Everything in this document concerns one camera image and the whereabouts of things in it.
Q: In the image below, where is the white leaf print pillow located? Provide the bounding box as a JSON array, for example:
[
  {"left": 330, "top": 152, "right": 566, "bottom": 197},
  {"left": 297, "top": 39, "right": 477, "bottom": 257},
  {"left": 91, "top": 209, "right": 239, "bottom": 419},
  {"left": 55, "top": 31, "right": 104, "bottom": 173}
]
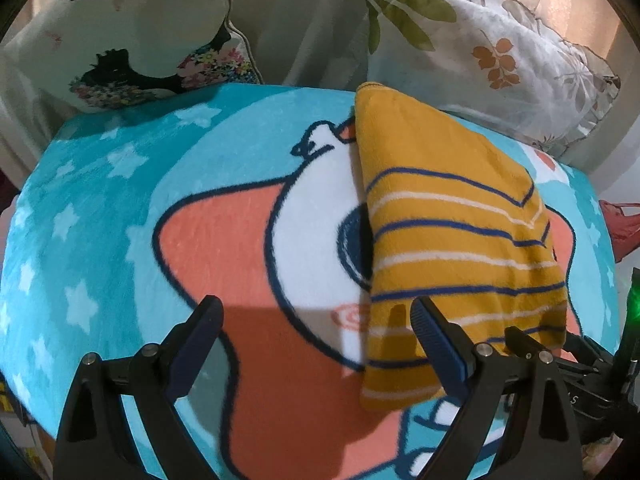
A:
[{"left": 356, "top": 0, "right": 622, "bottom": 152}]

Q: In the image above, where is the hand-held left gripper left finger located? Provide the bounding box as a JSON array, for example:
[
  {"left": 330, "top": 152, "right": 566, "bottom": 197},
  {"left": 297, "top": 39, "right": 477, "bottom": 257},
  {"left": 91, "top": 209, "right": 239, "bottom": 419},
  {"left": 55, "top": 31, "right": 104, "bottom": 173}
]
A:
[{"left": 54, "top": 295, "right": 225, "bottom": 480}]

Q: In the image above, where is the red object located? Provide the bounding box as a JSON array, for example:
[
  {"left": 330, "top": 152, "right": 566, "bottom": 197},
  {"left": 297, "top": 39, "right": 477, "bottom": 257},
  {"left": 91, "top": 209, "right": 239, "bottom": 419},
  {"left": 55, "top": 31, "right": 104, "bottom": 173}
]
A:
[{"left": 598, "top": 199, "right": 640, "bottom": 264}]

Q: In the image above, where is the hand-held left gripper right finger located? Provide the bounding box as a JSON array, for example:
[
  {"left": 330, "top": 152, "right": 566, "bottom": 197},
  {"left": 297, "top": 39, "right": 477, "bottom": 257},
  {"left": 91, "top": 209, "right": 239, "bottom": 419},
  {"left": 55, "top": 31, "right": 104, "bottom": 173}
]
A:
[{"left": 410, "top": 296, "right": 584, "bottom": 480}]

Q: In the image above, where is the teal cartoon printed blanket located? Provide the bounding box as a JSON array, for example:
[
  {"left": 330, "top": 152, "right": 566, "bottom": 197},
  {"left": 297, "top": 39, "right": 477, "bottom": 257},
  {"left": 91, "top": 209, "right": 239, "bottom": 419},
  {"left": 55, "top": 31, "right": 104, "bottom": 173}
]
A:
[{"left": 0, "top": 82, "right": 619, "bottom": 480}]

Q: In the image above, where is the mustard striped small sweater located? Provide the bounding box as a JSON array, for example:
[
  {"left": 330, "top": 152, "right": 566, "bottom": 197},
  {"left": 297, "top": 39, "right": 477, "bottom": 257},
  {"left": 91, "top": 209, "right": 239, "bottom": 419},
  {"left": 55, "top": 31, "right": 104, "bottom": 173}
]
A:
[{"left": 354, "top": 81, "right": 569, "bottom": 412}]

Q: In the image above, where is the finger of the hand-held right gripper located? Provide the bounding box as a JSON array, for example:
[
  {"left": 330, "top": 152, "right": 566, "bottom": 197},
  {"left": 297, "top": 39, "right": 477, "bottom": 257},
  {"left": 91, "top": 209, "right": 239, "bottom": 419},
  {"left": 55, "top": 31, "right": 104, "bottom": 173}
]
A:
[{"left": 504, "top": 326, "right": 617, "bottom": 377}]

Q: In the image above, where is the white figure print pillow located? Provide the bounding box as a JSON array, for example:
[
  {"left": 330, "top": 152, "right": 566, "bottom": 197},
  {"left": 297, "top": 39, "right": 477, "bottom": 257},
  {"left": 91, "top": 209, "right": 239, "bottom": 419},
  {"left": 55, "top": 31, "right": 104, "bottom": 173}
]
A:
[{"left": 4, "top": 0, "right": 264, "bottom": 117}]

